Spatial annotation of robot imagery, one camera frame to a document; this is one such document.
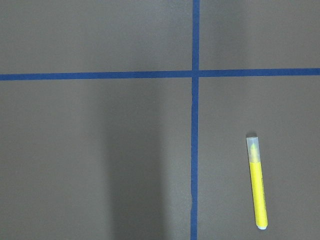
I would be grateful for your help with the yellow highlighter pen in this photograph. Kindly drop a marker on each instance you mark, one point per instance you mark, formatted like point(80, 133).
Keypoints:
point(257, 184)

